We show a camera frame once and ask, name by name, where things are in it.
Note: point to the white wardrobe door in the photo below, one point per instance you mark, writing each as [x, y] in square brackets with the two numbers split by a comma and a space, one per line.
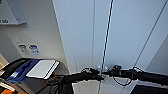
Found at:
[130, 36]
[83, 33]

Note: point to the black bin with blue lid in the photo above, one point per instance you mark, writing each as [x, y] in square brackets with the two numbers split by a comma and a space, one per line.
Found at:
[21, 70]

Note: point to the blue wall sticker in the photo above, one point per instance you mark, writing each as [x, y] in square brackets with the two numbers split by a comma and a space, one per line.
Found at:
[34, 49]

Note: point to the white wall sticker dark print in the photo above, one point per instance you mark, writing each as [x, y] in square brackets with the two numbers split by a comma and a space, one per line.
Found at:
[23, 49]

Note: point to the white wall sign green text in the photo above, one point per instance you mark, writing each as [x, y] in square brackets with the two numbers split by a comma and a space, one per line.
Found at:
[10, 11]

